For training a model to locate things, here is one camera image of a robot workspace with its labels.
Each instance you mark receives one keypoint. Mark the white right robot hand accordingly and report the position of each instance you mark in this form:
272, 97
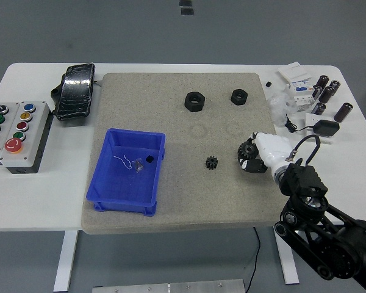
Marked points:
271, 148

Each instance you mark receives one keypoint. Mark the small black gear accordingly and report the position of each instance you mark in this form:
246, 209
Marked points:
211, 163

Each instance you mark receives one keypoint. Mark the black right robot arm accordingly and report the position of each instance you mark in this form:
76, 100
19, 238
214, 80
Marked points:
305, 180

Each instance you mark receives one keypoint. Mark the small black hex nut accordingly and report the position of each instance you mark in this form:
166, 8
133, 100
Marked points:
239, 96

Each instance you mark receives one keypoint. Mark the flat white box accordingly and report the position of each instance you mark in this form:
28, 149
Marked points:
293, 72

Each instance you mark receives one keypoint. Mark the large black hex nut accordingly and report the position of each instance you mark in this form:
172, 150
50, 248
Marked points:
194, 101

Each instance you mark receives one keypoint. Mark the blue plastic box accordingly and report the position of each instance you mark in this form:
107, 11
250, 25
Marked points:
125, 186

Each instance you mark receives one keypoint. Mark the grey box with emergency stop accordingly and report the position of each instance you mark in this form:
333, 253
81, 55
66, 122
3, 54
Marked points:
21, 137

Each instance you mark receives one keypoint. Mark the crumpled clear plastic bag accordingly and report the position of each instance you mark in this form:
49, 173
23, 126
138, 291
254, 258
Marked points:
279, 108

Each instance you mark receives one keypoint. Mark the white square plate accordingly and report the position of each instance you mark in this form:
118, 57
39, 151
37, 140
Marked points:
311, 119

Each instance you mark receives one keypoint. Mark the black power adapter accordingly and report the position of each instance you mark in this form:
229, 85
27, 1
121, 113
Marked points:
327, 127

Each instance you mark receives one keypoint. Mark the white circuit breaker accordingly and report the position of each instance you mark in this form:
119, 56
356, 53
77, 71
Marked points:
302, 96

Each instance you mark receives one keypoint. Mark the dark cylindrical capacitor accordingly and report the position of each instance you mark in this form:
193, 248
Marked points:
319, 108
327, 94
343, 111
322, 81
317, 91
335, 84

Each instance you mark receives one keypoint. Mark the small black cube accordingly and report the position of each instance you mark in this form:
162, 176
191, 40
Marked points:
268, 84
149, 158

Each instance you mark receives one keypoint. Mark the grey-brown mat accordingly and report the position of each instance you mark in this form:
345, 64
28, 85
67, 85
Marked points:
183, 195

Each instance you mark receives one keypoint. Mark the clear bag of screws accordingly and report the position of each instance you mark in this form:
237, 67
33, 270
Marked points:
138, 166

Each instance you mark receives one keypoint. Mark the black floor socket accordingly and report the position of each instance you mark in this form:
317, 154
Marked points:
186, 3
187, 11

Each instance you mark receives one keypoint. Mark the black wrapped device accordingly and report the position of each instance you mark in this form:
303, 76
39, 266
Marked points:
74, 91

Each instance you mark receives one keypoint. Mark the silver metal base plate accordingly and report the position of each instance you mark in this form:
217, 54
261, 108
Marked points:
167, 287

